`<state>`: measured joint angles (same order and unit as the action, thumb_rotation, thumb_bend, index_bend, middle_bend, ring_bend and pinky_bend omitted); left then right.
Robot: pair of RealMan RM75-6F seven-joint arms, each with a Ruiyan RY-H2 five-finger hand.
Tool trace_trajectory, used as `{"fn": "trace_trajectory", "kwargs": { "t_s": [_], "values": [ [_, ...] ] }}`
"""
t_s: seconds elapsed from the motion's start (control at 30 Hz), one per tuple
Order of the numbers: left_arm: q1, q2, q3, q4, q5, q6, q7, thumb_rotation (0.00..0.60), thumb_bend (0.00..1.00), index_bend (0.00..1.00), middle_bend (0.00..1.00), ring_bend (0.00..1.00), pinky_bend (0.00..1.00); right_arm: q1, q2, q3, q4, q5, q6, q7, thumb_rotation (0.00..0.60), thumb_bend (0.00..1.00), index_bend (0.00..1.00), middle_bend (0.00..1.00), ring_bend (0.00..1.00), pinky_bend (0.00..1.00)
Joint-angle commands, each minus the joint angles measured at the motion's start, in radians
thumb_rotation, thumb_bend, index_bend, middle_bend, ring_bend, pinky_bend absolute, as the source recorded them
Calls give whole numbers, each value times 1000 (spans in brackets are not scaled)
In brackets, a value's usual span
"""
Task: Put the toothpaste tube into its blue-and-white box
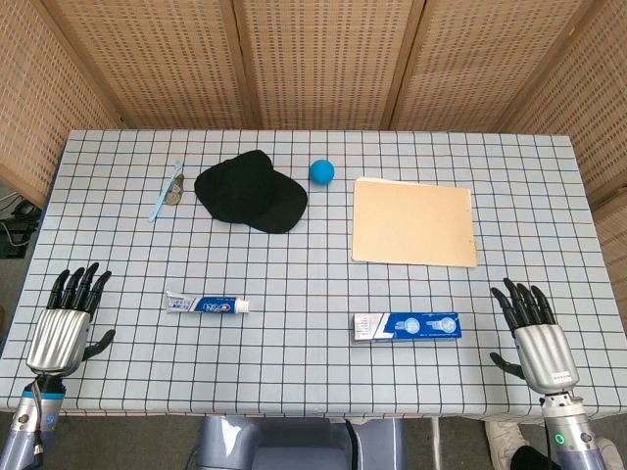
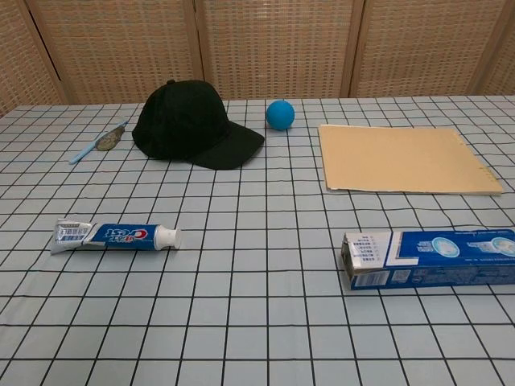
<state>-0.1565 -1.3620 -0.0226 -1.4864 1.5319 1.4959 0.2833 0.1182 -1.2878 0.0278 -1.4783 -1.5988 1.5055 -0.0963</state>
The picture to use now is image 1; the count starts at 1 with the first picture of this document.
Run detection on grey-blue robot torso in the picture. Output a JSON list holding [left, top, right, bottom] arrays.
[[195, 415, 408, 470]]

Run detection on white shoe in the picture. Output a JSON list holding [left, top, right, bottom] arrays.
[[595, 437, 624, 470], [484, 419, 528, 470]]

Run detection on light blue grid tablecloth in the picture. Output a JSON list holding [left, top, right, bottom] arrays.
[[0, 128, 627, 425]]

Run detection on light blue toothbrush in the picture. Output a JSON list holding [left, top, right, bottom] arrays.
[[148, 159, 185, 223]]

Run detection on blue white toothpaste tube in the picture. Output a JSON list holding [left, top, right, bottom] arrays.
[[165, 290, 251, 316]]

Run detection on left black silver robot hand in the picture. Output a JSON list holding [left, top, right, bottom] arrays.
[[24, 261, 117, 378]]

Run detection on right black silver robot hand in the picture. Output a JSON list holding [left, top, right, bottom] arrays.
[[489, 277, 580, 396]]

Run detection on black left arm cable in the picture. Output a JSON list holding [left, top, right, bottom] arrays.
[[22, 376, 48, 466]]

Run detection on blue toothpaste box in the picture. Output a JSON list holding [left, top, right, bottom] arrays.
[[352, 311, 463, 346]]

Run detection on tan manila folder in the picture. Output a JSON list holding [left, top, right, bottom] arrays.
[[351, 176, 478, 269]]

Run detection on metal key bunch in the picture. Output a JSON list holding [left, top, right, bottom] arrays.
[[165, 173, 186, 206]]

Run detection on blue ball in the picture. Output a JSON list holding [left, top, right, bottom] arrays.
[[309, 159, 336, 187]]

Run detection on wooden woven folding screen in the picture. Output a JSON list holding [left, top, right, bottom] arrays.
[[0, 0, 627, 210]]

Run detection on black floor cables pile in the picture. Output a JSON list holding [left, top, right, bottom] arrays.
[[0, 193, 44, 260]]

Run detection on black baseball cap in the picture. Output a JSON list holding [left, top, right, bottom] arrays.
[[193, 149, 309, 235]]

